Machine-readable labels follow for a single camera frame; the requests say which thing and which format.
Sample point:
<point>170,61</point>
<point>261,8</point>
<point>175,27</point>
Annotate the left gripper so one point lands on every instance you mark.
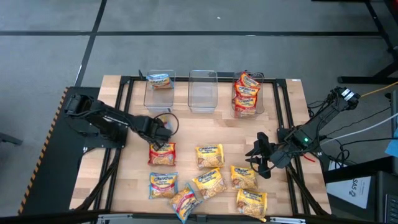
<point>155,132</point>

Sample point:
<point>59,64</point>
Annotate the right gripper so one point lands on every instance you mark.
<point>280,155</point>

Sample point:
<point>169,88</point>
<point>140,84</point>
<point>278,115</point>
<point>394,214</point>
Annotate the blue Maruchan ramen packet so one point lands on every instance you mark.
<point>168,124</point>
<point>163,185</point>
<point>185,202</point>
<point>159,81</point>

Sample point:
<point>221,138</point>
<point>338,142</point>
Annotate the yellow Maruchan ramen packet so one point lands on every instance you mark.
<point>210,155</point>
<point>252,203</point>
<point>210,183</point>
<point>244,177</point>

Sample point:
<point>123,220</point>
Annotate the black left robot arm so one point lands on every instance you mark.
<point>115,119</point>

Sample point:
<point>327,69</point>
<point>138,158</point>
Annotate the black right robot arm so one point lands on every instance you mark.
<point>323,118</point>

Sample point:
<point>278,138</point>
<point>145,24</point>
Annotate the clear plastic bin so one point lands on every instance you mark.
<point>160,99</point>
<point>202,93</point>
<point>261,93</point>

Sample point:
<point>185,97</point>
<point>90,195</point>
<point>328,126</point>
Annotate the white paper sign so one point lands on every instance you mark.
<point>345,189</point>

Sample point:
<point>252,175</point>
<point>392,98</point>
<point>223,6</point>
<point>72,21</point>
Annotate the black platform with hazard stripe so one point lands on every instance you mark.
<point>62,174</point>

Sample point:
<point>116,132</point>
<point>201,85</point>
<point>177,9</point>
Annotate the black equipment case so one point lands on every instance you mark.
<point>377,193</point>

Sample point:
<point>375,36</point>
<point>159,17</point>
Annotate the blue paper sheet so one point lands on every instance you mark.
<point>393,146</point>

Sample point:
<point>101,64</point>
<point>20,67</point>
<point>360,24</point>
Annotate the black beam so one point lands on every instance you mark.
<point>46,217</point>

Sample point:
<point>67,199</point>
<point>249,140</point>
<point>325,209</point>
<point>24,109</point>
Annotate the dark floor stand foot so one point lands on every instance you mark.
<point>11,139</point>

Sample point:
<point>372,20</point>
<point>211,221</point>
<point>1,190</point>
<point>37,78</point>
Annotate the silver bracket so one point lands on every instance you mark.
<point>286,220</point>
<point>115,217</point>

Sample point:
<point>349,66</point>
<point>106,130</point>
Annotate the black post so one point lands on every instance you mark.
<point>140,74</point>

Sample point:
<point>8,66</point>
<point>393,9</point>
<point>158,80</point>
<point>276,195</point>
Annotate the black aluminium table frame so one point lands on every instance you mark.
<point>281,83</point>

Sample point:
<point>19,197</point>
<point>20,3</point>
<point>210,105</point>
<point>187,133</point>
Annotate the black desk leg frame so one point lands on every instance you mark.
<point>357,80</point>

